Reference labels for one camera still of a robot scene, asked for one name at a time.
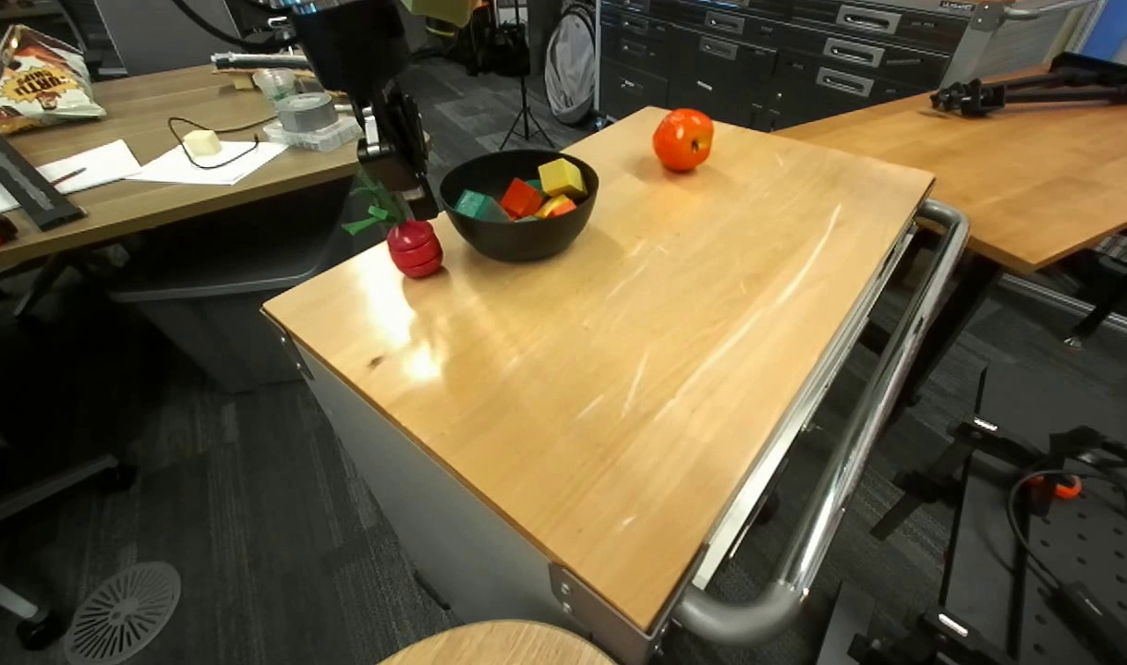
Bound white power adapter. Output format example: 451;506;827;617
180;125;229;162

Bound wooden table cart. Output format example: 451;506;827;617
261;309;715;665

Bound black bowl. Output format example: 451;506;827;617
436;146;601;267

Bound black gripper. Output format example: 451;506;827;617
291;0;436;170

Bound red radish toy green leaves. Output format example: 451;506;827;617
337;162;449;284

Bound black white curved headset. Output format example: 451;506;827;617
206;49;296;75

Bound round grey floor grate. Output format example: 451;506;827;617
59;556;184;665

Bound wooden office desk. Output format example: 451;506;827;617
0;57;369;288

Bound black folded tripod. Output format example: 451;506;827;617
929;49;1127;120

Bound white paper sheet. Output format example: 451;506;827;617
0;136;147;219
126;136;291;190

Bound steel cart handle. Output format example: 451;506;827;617
672;200;973;650

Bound grey tape roll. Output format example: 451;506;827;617
265;88;346;155

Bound long wooden table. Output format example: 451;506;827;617
778;66;1127;275

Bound round wooden stool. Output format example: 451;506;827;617
379;617;620;665

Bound yellow wooden cube block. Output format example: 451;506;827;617
537;155;587;200

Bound orange pumpkin toy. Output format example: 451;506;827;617
651;104;718;176

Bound chips bag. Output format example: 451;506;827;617
0;23;112;136

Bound grey plastic bin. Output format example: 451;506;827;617
943;0;1102;88

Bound orange clamp knob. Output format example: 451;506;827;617
1031;469;1090;506

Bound grey office chair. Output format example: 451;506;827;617
85;0;239;80

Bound black standing tripod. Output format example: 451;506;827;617
497;0;567;155

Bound black flat bar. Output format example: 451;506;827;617
0;120;89;236

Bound black office chair base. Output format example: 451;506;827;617
0;404;142;653

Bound blue panel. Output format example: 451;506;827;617
1074;0;1127;66

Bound black camera stand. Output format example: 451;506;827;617
849;367;1127;665

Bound white round fan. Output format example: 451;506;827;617
539;0;608;130

